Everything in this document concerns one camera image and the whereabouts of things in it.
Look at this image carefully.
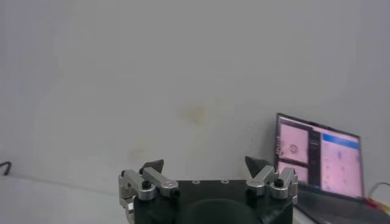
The black curved cable piece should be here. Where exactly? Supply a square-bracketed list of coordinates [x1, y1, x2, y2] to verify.
[0, 161, 13, 177]

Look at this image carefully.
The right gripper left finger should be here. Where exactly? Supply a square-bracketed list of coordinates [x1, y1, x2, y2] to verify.
[118, 159, 180, 201]

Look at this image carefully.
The open dark laptop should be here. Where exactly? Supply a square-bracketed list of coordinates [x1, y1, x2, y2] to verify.
[274, 112, 390, 224]

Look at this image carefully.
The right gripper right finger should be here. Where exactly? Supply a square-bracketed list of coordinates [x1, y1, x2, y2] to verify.
[244, 156, 299, 202]

